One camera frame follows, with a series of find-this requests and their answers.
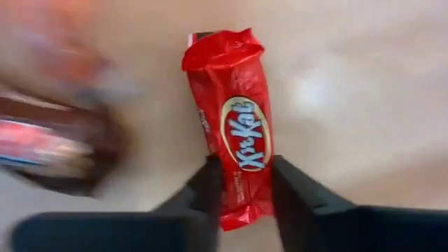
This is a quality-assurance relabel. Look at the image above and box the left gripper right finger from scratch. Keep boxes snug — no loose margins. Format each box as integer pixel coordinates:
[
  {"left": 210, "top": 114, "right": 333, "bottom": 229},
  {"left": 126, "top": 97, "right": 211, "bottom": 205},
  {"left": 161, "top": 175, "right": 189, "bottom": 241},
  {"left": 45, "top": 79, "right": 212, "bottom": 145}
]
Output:
[{"left": 272, "top": 155, "right": 448, "bottom": 252}]

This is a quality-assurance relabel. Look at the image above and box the red candy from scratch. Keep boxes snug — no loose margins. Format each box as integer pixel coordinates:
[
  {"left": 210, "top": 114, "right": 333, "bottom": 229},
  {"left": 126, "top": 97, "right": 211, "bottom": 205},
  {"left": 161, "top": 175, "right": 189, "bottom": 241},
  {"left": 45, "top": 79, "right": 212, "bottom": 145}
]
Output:
[{"left": 20, "top": 24, "right": 144, "bottom": 106}]

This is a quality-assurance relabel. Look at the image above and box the red KitKat candy bar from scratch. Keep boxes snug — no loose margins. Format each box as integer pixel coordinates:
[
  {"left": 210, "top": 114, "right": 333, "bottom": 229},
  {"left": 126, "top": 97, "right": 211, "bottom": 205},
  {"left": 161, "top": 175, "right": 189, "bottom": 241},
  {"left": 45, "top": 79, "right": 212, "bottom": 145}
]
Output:
[{"left": 181, "top": 27, "right": 276, "bottom": 232}]

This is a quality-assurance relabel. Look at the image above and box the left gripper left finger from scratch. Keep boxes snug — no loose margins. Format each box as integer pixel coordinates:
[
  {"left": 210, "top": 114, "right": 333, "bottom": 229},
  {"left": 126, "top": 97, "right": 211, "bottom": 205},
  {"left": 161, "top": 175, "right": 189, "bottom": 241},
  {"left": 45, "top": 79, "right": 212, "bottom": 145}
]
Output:
[{"left": 10, "top": 155, "right": 225, "bottom": 252}]

